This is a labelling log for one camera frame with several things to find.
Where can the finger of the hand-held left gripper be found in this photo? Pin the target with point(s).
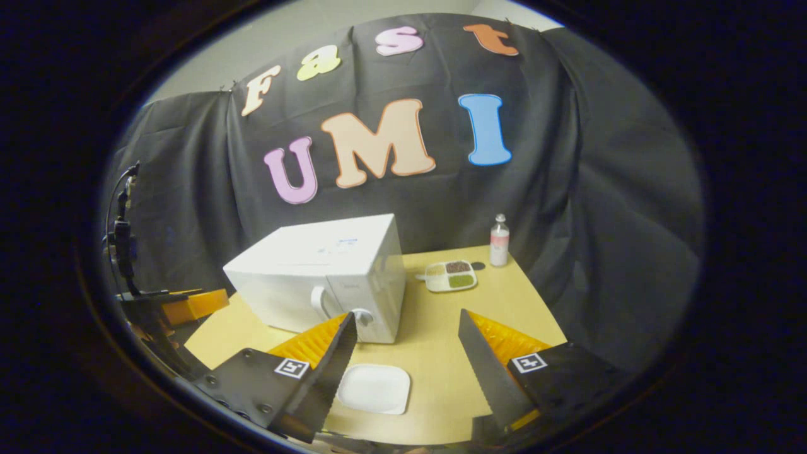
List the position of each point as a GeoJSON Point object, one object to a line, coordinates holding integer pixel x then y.
{"type": "Point", "coordinates": [195, 306]}
{"type": "Point", "coordinates": [154, 340]}

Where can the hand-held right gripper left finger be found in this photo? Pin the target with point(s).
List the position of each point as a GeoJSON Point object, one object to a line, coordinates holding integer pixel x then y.
{"type": "Point", "coordinates": [328, 372]}

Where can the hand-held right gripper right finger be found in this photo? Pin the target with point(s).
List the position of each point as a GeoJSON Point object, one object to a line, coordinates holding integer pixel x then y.
{"type": "Point", "coordinates": [488, 372]}

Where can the white microwave oven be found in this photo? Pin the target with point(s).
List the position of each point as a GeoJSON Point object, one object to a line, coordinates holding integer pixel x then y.
{"type": "Point", "coordinates": [315, 277]}

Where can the white square plate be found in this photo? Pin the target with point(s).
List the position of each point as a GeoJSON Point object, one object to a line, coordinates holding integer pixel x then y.
{"type": "Point", "coordinates": [375, 388]}

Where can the divided tray of grains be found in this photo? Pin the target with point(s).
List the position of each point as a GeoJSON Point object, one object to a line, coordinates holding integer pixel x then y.
{"type": "Point", "coordinates": [451, 277]}

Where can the clear bottle with pink label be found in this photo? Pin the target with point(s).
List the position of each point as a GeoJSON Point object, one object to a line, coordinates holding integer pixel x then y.
{"type": "Point", "coordinates": [499, 246]}

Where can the black backdrop cloth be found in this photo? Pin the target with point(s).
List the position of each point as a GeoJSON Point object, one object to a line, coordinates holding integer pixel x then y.
{"type": "Point", "coordinates": [599, 189]}

